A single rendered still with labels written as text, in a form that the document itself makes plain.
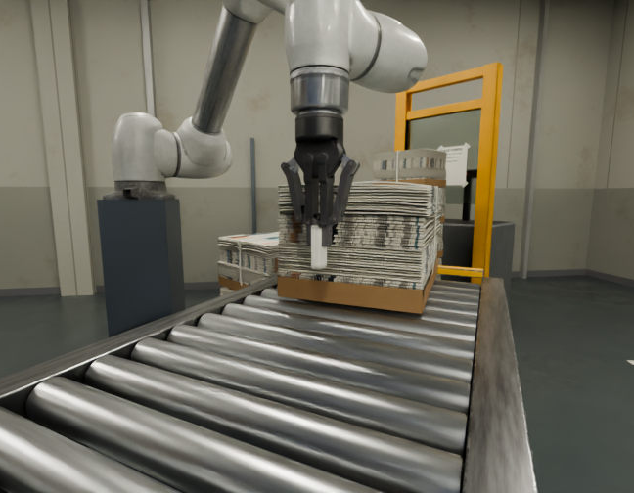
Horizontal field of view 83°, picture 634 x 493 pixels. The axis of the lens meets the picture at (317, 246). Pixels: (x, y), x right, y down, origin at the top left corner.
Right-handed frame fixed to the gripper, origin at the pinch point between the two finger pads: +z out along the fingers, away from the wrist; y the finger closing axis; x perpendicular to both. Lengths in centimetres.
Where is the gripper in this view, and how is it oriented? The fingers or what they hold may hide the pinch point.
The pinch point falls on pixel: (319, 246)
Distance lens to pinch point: 58.0
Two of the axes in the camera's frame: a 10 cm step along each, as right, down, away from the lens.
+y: -9.0, -0.6, 4.2
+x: -4.3, 1.3, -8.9
